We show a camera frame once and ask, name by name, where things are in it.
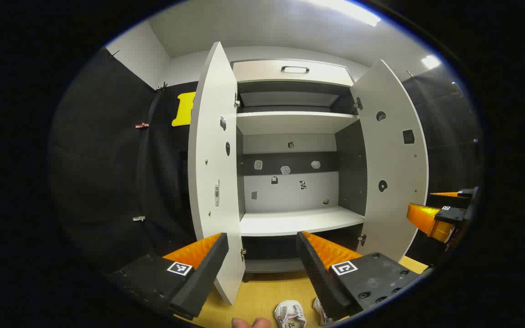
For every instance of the wide white cabinet shelf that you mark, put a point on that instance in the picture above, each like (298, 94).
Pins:
(290, 221)

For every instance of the grey shoe cabinet door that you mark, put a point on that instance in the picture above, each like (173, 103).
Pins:
(394, 182)
(212, 159)

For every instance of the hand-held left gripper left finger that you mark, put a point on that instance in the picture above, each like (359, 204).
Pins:
(208, 273)

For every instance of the red cloth clip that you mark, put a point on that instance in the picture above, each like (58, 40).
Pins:
(141, 125)

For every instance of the white canvas shoe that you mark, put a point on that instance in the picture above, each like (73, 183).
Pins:
(322, 310)
(290, 314)

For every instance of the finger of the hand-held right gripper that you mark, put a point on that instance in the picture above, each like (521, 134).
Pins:
(424, 221)
(460, 193)

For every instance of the thick white cabinet shelf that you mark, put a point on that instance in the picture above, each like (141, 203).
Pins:
(290, 124)

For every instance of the silver cloth clip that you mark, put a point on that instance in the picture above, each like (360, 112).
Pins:
(138, 218)

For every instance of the black backdrop cloth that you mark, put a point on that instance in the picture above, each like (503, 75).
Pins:
(98, 159)

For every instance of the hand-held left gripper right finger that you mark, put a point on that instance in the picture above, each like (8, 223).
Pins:
(317, 278)

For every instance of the grey cabinet drawer front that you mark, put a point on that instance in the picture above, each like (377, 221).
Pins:
(262, 72)

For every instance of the small ceiling light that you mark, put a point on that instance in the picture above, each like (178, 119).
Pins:
(431, 61)

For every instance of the grey shoe cabinet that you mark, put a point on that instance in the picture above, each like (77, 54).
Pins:
(290, 191)

